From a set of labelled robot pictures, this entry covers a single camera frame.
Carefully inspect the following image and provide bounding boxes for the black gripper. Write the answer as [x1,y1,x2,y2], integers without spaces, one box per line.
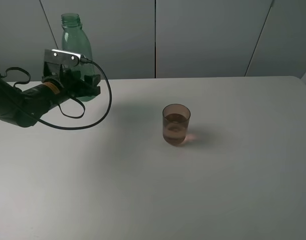
[41,62,101,98]

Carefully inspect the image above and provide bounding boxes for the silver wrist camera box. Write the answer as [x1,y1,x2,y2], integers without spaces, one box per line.
[44,49,84,67]

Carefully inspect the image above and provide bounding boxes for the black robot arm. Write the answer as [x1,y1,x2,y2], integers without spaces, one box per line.
[0,62,101,128]

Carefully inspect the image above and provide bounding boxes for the green transparent plastic bottle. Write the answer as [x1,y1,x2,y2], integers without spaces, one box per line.
[61,13,95,102]

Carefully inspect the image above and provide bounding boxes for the pink translucent plastic cup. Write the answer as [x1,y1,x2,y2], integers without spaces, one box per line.
[162,104,191,146]

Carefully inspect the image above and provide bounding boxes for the black camera cable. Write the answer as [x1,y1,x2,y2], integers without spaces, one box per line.
[16,57,112,131]

